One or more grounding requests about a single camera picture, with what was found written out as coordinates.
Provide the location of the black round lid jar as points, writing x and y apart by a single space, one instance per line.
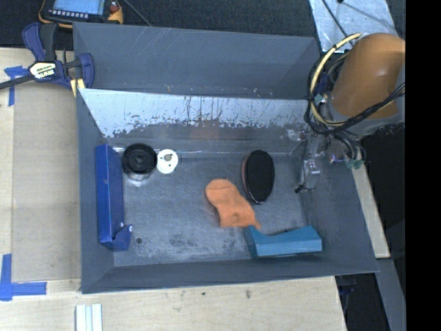
138 159

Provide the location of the grey metal bin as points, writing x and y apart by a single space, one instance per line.
193 226

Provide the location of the white round disc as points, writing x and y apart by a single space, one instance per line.
167 161

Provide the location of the orange cloth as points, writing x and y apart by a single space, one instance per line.
231 205

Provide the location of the long blue cardboard box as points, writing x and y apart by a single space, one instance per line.
109 191

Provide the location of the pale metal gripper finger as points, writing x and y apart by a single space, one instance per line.
311 172
302 181

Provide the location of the teal angled block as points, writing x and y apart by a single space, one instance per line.
286 245

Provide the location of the black oval brush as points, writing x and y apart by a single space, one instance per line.
260 176

